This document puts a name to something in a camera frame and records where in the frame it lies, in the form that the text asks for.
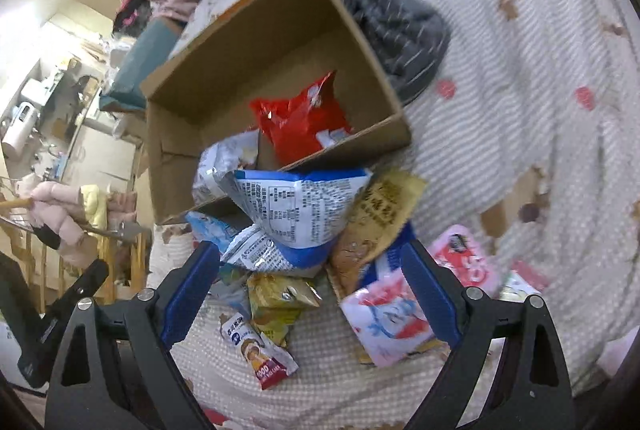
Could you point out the brown cardboard box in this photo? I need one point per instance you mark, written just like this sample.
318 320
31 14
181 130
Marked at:
280 39

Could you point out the pale green snack packet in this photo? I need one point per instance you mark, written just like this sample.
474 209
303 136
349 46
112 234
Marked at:
520 290

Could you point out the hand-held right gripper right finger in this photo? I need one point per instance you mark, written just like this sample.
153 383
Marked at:
430 290

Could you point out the white appliance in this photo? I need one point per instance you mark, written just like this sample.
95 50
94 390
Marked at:
17 129

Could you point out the white counter cabinet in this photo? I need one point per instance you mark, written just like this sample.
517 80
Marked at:
100 149

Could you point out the yellow jacket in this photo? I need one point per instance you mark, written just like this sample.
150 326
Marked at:
95 205

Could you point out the pink fuzzy garment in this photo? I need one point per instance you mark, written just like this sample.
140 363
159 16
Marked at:
122 205

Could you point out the grey striped garment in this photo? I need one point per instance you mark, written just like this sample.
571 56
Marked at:
400 29

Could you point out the white printed blanket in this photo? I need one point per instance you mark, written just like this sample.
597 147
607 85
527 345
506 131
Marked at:
525 59

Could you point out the tan snack packet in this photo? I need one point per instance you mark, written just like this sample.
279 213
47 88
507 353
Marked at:
385 205

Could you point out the red snack packet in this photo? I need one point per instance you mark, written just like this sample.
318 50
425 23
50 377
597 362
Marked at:
295 119

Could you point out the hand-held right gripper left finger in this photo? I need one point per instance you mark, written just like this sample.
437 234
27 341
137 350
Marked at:
197 290

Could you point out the pink puffy jacket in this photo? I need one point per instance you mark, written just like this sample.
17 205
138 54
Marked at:
55 210

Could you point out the teal cushion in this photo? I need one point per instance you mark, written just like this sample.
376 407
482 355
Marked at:
140 59

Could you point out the pink white blue snack packet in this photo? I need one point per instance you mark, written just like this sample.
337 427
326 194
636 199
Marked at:
390 320

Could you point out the light blue snack packet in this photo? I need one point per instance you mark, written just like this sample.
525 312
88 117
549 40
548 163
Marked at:
210 225

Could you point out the white crinkled snack packet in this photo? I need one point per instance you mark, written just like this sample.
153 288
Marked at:
220 164

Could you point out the small white red snack bar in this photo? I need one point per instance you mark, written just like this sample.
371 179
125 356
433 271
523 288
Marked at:
260 355

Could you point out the large blue white snack bag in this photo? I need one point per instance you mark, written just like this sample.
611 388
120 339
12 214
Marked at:
295 210

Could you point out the dark clothes pile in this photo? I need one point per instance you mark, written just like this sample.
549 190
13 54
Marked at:
132 14

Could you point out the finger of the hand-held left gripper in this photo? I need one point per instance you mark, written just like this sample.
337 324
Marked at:
15 295
50 335

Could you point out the wooden rod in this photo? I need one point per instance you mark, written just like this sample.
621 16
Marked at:
15 204

